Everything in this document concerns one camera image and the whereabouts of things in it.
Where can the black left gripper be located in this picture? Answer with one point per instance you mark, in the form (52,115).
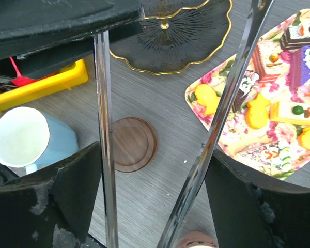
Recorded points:
(40,37)

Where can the orange fish pastry middle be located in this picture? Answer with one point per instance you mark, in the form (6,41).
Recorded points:
(257,114)

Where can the round wooden coaster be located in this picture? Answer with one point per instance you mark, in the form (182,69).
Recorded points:
(135,144)

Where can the chocolate cherry cake slice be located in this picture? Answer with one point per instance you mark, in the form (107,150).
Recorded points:
(296,36)

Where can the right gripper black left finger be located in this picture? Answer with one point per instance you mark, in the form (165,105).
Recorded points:
(53,206)

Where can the light blue mug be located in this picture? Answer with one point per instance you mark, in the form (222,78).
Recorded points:
(33,140)

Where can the three-tier black gold stand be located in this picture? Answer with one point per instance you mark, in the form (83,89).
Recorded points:
(175,34)

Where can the chocolate white cream cake slice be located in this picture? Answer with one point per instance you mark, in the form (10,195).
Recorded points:
(249,79)

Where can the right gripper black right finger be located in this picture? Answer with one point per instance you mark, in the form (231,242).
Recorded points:
(252,209)

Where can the cream cake slice with kiwi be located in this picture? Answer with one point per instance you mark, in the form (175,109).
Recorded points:
(290,112)

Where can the purple triangle cake slice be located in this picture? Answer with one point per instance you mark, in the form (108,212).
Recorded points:
(299,68)

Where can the white fruit roll cake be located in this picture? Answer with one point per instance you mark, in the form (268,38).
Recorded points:
(270,158)

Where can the yellow plastic fruit tray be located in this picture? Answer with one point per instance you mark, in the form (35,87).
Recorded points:
(66,78)

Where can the pink layered cake slice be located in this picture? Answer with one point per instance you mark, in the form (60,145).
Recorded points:
(267,62)

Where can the floral rectangular tray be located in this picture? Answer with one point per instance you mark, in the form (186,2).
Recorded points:
(268,127)

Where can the pink mug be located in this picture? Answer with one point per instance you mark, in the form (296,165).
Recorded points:
(196,239)

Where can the orange fish pastry near left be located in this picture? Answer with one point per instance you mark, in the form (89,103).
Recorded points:
(207,97)

